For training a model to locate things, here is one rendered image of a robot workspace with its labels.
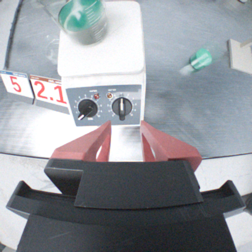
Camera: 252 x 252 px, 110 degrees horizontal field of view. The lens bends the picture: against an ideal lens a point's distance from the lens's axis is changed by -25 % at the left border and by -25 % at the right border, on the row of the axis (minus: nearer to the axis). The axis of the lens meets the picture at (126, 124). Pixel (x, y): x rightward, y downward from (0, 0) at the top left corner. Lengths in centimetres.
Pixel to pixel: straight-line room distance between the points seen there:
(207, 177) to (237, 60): 31
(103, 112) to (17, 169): 30
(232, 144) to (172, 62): 25
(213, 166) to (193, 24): 35
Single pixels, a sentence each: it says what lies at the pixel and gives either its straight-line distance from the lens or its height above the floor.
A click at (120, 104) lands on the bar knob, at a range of 17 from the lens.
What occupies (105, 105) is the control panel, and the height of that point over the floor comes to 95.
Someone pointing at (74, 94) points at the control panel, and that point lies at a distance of 20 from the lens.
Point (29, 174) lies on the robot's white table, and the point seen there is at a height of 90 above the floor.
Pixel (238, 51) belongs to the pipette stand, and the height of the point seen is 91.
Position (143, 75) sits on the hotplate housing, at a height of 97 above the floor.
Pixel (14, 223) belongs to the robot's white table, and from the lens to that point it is 59.
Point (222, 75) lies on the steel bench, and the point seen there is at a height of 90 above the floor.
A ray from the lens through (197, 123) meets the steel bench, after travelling 29.
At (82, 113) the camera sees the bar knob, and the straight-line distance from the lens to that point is 19.
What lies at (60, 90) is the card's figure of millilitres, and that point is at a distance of 25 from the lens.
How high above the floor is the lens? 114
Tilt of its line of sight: 85 degrees down
